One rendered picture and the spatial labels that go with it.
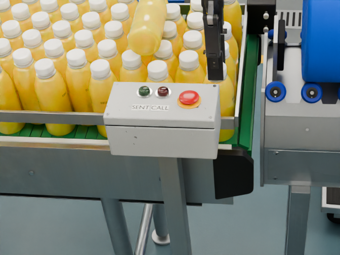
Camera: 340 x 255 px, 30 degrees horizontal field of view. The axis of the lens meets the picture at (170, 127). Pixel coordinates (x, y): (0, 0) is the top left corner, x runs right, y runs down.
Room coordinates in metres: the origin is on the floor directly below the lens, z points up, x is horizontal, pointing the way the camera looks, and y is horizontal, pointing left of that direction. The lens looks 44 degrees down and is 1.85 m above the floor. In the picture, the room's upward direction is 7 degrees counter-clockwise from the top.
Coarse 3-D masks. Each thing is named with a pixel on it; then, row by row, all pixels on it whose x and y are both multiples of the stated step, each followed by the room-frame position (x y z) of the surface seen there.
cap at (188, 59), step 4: (184, 52) 1.02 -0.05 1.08; (188, 52) 1.02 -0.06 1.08; (192, 52) 1.02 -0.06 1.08; (180, 56) 1.01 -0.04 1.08; (184, 56) 1.01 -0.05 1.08; (188, 56) 1.01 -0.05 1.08; (192, 56) 1.01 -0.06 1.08; (196, 56) 1.01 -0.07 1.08; (180, 60) 1.00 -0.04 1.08; (184, 60) 1.00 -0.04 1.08; (188, 60) 1.00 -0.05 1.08; (192, 60) 0.99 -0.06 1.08; (196, 60) 1.00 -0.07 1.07; (180, 64) 1.01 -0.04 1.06; (184, 64) 1.00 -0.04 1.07; (188, 64) 0.99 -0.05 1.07; (192, 64) 0.99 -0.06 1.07; (196, 64) 1.00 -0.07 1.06
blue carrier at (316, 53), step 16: (304, 0) 1.14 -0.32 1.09; (320, 0) 0.98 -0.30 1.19; (336, 0) 0.98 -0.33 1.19; (304, 16) 1.10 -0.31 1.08; (320, 16) 0.97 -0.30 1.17; (336, 16) 0.96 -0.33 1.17; (304, 32) 1.05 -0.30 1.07; (320, 32) 0.95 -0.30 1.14; (336, 32) 0.95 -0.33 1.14; (304, 48) 1.01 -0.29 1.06; (320, 48) 0.95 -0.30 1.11; (336, 48) 0.94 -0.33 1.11; (304, 64) 0.97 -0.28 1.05; (320, 64) 0.95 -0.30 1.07; (336, 64) 0.94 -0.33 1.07; (304, 80) 1.00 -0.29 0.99; (320, 80) 0.97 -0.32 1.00; (336, 80) 0.96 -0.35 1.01
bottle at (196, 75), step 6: (180, 66) 1.01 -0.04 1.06; (198, 66) 1.00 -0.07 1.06; (180, 72) 1.00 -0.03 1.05; (186, 72) 0.99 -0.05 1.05; (192, 72) 0.99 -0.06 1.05; (198, 72) 0.99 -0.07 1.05; (204, 72) 1.01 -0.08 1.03; (180, 78) 0.99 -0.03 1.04; (186, 78) 0.99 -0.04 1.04; (192, 78) 0.98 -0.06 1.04; (198, 78) 0.99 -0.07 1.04
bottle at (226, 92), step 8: (208, 80) 0.96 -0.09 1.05; (216, 80) 0.95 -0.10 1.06; (224, 80) 0.95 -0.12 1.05; (224, 88) 0.94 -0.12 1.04; (232, 88) 0.95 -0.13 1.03; (224, 96) 0.94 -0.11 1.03; (232, 96) 0.95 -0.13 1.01; (224, 104) 0.93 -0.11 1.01; (232, 104) 0.95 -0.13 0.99; (224, 112) 0.93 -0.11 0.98; (232, 112) 0.95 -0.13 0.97; (224, 136) 0.93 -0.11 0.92; (232, 136) 0.94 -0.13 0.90
